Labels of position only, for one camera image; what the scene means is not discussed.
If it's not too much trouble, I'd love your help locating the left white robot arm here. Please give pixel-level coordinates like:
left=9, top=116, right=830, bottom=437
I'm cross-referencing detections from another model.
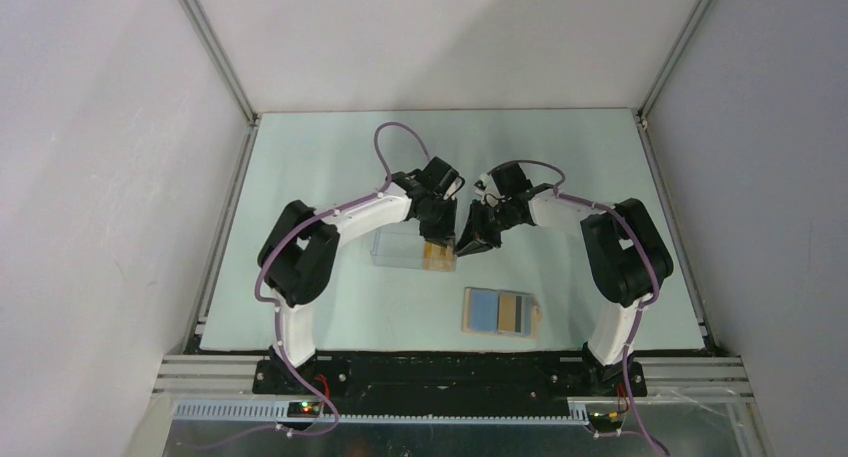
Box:
left=254, top=157, right=466, bottom=394

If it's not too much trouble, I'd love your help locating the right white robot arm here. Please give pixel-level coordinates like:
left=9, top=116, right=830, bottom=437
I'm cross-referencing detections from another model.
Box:
left=455, top=160, right=674, bottom=395

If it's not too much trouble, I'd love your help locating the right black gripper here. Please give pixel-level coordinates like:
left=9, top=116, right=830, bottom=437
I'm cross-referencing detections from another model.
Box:
left=453, top=200, right=519, bottom=258

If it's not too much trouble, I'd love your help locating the tan leather card holder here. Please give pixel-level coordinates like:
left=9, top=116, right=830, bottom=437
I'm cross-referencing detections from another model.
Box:
left=462, top=287, right=542, bottom=339

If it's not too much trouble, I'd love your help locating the clear plastic card box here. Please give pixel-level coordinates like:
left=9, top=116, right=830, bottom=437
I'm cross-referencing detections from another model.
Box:
left=370, top=223, right=428, bottom=271

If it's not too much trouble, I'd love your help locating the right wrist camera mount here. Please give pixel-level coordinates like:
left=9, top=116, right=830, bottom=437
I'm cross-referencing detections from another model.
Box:
left=474, top=173, right=499, bottom=201

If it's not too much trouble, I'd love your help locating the gold credit card in box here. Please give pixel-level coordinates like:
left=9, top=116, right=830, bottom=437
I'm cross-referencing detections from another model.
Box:
left=422, top=242, right=457, bottom=272

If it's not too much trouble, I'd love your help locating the gold credit card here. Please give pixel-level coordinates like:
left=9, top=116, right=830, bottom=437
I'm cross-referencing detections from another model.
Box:
left=422, top=242, right=457, bottom=272
left=497, top=293, right=524, bottom=334

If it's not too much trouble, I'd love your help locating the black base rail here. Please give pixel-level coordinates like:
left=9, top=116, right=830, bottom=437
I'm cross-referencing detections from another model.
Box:
left=252, top=351, right=647, bottom=418

